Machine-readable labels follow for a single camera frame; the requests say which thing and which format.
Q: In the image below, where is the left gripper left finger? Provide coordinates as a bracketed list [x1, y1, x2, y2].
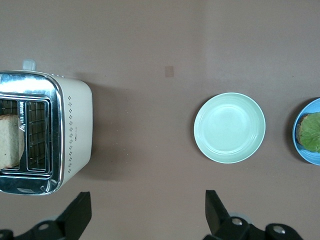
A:
[0, 191, 92, 240]

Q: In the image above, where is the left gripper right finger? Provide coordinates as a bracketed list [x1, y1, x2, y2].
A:
[203, 189, 306, 240]

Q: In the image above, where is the brown bread slice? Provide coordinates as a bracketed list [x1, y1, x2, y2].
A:
[296, 113, 320, 151]
[0, 113, 26, 170]

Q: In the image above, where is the green lettuce leaf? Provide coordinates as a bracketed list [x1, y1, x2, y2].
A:
[298, 112, 320, 153]

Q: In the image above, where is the pale green round plate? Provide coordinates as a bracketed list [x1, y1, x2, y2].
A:
[193, 92, 267, 165]

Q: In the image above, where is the blue round plate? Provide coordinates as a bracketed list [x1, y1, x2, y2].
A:
[291, 97, 320, 166]

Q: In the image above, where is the cream and chrome toaster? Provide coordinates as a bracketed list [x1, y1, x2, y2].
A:
[0, 58, 94, 196]

